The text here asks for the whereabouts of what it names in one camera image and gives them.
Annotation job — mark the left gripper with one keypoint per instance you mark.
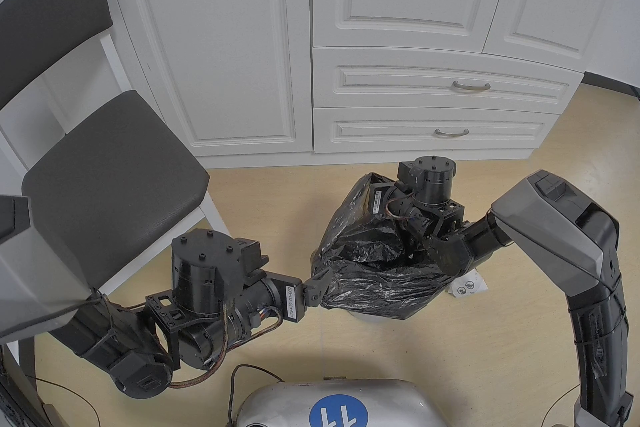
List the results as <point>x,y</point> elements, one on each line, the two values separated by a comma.
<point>277,295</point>

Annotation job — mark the white wardrobe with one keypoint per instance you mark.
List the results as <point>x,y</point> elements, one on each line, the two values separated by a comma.
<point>225,40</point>

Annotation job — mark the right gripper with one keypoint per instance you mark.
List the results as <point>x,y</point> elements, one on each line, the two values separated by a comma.
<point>376,201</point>

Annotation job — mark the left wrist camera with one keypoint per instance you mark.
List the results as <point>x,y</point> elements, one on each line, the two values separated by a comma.
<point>247,260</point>

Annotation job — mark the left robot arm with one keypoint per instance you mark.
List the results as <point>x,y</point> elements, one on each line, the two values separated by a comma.
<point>45,265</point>

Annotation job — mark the clear printed wrapper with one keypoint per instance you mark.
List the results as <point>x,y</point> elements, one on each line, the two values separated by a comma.
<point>467,286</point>

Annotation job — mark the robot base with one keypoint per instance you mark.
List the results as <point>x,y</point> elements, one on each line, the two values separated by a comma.
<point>280,405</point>

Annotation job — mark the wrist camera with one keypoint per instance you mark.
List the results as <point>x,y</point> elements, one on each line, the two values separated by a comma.
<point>407,174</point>
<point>247,260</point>

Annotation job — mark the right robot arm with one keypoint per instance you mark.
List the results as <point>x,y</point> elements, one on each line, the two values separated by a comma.
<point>550,225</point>

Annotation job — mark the black plastic bag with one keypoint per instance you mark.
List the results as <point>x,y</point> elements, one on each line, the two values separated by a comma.
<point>370,265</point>

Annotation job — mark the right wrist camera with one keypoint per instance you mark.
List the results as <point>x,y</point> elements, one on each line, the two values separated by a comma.
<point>407,174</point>

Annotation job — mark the white chair grey cushions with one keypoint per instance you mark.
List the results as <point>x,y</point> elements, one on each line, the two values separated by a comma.
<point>115,165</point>

